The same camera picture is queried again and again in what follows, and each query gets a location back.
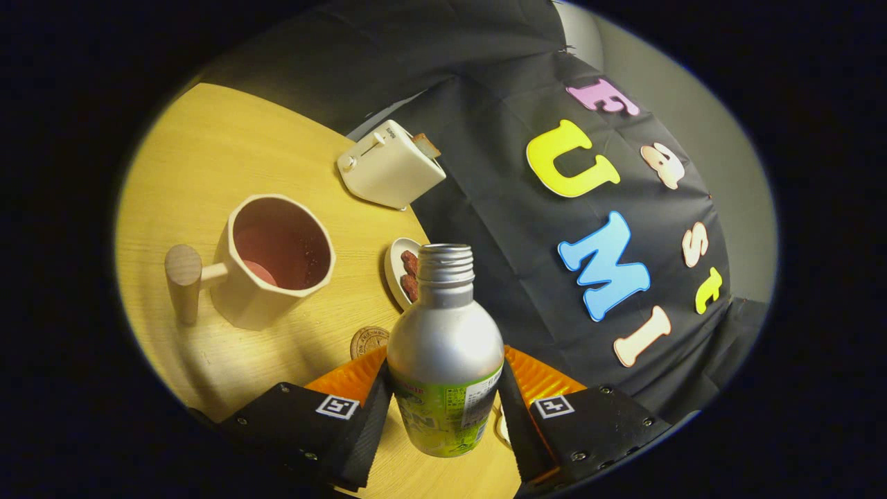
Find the black backdrop cloth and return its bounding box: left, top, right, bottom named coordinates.
left=201, top=0, right=770, bottom=423

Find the white oval plate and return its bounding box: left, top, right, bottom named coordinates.
left=384, top=238, right=423, bottom=311

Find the wooden table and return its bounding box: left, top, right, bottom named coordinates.
left=114, top=83, right=520, bottom=499

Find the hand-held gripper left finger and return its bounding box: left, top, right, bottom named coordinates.
left=191, top=347, right=394, bottom=493

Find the beige cup with wooden handle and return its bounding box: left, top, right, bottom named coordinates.
left=164, top=194, right=337, bottom=331

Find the round wooden coaster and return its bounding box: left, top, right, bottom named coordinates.
left=350, top=326, right=390, bottom=361

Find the silver bottle with green label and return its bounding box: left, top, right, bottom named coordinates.
left=386, top=243, right=505, bottom=458

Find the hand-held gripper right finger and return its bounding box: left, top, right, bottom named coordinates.
left=496, top=345, right=694, bottom=496

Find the white toaster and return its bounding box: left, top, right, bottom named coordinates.
left=337, top=119, right=447, bottom=211

